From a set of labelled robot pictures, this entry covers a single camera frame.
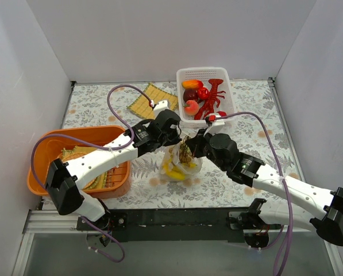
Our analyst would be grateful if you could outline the red fake strawberry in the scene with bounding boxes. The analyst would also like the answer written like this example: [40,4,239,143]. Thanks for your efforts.
[217,111,227,117]

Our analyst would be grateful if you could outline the red fake lobster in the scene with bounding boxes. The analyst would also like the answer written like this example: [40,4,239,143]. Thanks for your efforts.
[194,79,225,120]

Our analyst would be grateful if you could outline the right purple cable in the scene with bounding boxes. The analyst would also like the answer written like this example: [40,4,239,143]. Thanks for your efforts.
[214,112,294,276]

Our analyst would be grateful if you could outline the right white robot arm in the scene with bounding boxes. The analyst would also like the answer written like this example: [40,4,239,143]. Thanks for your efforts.
[186,130,343,247]

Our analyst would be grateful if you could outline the fake peach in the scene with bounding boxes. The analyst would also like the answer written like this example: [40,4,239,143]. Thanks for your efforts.
[183,99,199,116]

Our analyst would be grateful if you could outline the red fake pepper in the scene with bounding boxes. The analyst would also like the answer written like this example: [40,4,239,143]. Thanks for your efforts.
[197,87,210,101]

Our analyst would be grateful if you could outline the bamboo mat in tub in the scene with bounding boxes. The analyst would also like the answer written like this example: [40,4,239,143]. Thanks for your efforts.
[58,145,114,190]

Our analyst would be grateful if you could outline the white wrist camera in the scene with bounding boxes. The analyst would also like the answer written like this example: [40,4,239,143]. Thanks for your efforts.
[150,99,169,117]
[205,113,225,135]

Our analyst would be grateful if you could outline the yellow woven mat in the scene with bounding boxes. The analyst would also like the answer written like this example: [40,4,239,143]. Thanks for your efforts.
[128,83,178,119]

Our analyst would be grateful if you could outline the aluminium frame rail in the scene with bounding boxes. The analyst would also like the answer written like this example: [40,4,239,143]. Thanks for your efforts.
[23,209,83,234]

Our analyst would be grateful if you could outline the purple cable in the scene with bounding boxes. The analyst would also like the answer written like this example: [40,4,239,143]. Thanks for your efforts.
[30,84,156,263]
[214,112,294,276]

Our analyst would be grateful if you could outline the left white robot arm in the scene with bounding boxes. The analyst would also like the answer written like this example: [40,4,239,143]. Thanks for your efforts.
[45,109,181,230]

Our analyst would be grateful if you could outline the white plastic basket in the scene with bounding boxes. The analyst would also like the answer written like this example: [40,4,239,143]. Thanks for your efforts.
[176,67,237,128]

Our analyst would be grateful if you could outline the orange plastic tub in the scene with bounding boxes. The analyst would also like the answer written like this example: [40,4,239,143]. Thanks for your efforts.
[34,125,131,199]

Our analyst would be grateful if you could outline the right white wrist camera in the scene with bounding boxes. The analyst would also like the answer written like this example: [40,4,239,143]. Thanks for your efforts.
[205,113,225,135]

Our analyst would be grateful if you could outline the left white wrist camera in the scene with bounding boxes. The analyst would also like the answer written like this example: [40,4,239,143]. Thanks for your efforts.
[150,99,169,117]

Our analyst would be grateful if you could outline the dark red fake apple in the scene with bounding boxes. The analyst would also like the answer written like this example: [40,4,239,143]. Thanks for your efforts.
[183,89,199,102]

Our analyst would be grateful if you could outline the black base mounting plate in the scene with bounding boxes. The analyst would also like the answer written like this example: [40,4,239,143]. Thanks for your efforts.
[76,208,271,248]

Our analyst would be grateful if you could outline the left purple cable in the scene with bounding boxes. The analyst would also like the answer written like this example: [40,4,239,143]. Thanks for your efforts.
[30,84,156,263]

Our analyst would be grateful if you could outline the yellow fake banana bunch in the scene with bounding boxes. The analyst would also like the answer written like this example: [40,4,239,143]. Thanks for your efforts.
[160,163,198,181]

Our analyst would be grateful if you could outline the fake orange mango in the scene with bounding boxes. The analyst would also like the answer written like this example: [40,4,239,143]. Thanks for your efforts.
[182,79,203,90]

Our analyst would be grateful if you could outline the clear polka dot zip bag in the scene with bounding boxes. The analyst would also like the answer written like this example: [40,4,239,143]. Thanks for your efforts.
[159,131,202,182]

